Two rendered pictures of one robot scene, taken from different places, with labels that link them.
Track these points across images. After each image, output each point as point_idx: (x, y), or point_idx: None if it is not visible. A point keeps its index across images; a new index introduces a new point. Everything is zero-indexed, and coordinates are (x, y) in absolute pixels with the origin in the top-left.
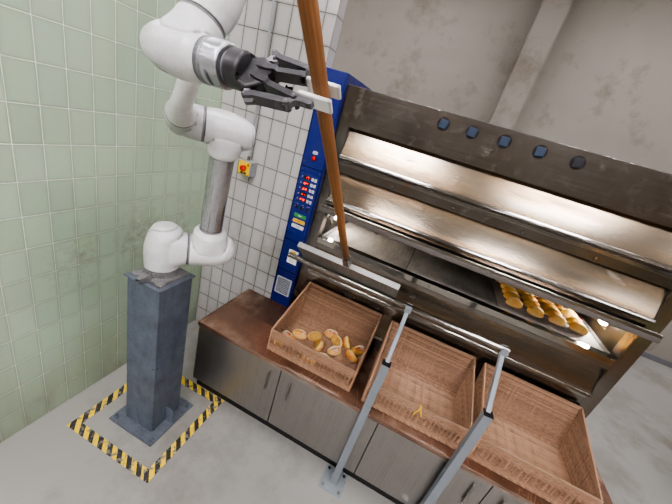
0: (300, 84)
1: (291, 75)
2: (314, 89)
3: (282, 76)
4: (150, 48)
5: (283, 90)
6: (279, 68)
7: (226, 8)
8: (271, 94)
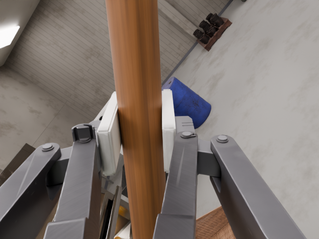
0: (100, 188)
1: (94, 178)
2: (160, 91)
3: (93, 220)
4: None
5: (188, 158)
6: (65, 216)
7: None
8: (234, 177)
